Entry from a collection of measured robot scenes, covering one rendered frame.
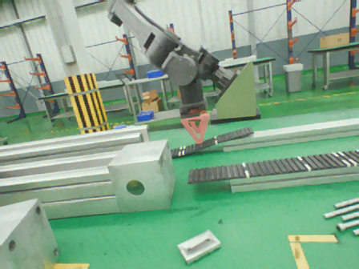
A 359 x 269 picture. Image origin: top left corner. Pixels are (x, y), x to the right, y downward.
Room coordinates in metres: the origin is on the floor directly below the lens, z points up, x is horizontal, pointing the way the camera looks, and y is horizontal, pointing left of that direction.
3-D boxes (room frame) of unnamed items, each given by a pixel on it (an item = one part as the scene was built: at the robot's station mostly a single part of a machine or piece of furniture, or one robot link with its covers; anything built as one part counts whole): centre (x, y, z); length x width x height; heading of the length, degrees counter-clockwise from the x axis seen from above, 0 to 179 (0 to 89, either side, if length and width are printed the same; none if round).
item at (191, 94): (0.57, -0.04, 0.94); 0.10 x 0.07 x 0.07; 174
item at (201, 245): (0.25, 0.01, 0.78); 0.05 x 0.03 x 0.01; 112
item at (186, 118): (0.55, -0.04, 0.87); 0.07 x 0.07 x 0.09; 84
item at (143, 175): (0.41, 0.08, 0.83); 0.12 x 0.09 x 0.10; 172
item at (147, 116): (3.68, 0.28, 0.50); 1.03 x 0.55 x 1.01; 88
